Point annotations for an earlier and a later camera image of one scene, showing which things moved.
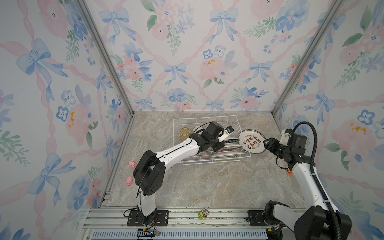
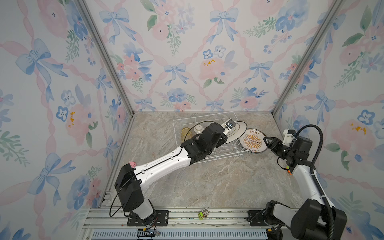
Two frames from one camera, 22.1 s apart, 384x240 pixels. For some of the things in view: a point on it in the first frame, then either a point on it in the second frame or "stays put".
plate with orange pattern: x=230 y=148 → x=253 y=141
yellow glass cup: x=184 y=133 stays put
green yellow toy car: x=203 y=213 stays put
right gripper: x=274 y=142 stays put
